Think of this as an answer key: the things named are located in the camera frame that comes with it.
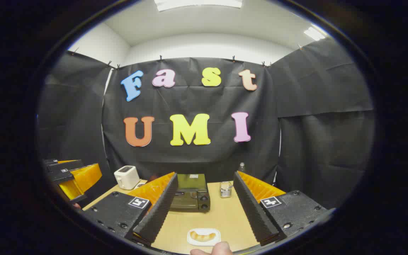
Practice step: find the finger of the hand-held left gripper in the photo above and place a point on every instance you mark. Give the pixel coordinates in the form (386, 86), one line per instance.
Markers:
(83, 177)
(71, 189)

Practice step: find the ceiling light panel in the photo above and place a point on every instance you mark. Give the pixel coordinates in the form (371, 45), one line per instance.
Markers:
(197, 3)
(313, 33)

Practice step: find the white square plate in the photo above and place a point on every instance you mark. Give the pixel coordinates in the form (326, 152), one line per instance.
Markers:
(193, 242)

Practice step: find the golden bread roll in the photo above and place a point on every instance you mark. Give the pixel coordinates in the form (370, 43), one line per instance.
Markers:
(203, 236)

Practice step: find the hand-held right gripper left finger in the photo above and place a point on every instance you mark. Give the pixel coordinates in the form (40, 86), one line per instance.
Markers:
(159, 209)

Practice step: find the black backdrop cloth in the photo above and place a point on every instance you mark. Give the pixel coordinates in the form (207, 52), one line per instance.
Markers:
(190, 102)

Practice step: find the black electric oven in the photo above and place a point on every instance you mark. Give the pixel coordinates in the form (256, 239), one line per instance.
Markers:
(190, 193)

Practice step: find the clear plastic bottle green label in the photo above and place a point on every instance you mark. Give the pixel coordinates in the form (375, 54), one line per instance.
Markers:
(242, 168)

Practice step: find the ribbed glass jar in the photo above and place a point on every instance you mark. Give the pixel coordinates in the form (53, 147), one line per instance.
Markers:
(226, 190)

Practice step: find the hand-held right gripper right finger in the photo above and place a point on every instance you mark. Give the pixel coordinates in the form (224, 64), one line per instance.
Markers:
(251, 209)

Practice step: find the white toaster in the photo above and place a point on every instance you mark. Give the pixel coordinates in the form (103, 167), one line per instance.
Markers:
(126, 177)

